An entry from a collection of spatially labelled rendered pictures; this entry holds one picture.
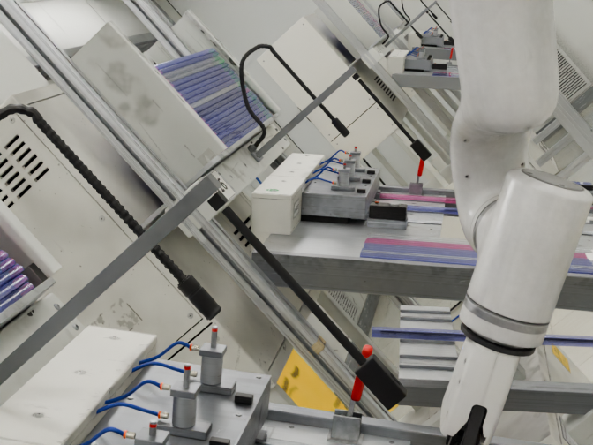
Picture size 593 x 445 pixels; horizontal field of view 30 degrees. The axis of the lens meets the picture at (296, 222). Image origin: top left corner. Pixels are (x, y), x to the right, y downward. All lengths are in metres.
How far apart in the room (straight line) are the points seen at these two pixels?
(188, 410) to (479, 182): 0.36
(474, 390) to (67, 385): 0.39
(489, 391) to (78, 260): 1.17
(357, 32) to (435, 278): 3.70
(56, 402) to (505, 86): 0.50
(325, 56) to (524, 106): 4.54
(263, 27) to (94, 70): 6.61
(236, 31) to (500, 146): 7.68
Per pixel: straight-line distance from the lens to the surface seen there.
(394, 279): 1.98
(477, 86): 0.99
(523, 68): 0.98
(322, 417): 1.23
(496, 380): 1.07
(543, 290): 1.05
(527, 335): 1.07
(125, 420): 1.07
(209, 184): 0.93
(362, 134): 5.53
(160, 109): 2.10
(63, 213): 2.08
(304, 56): 5.53
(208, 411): 1.10
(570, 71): 8.60
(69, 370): 1.13
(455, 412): 1.08
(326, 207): 2.29
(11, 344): 1.19
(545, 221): 1.03
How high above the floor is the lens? 1.33
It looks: 4 degrees down
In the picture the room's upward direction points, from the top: 42 degrees counter-clockwise
